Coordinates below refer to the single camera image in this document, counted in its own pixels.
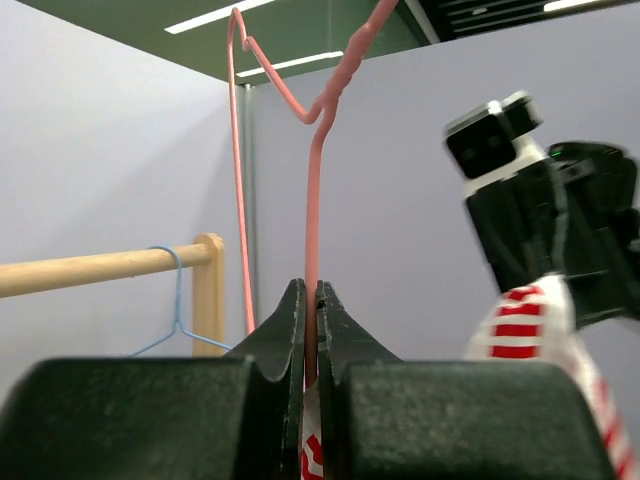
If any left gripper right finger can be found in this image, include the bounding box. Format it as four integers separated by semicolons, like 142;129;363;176
315;280;619;480

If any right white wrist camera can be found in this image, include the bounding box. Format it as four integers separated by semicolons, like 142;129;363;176
444;90;546;198

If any wooden clothes rack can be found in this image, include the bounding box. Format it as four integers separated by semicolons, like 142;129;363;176
1;233;226;356

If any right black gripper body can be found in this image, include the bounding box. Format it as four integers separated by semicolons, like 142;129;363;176
466;142;639;329

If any red striped tank top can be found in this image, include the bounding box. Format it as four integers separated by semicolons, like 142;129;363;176
299;274;640;480

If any blue wire hanger right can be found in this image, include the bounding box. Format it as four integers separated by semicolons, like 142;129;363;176
130;245;231;357

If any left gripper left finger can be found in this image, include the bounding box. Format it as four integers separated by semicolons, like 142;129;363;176
1;279;306;479

